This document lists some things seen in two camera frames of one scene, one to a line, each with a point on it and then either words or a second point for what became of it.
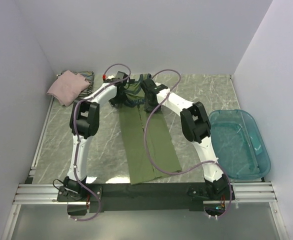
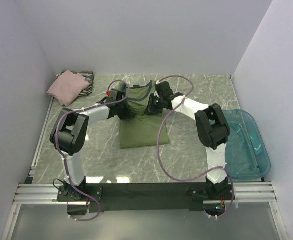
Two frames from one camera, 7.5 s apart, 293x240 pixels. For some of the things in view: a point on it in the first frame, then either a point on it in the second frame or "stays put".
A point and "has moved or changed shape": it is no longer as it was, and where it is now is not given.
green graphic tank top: (148, 147) has moved or changed shape
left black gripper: (123, 98) → (128, 113)
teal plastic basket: (240, 147) stays put
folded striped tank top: (89, 77) stays put
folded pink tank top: (67, 87) stays put
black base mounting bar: (101, 197) stays put
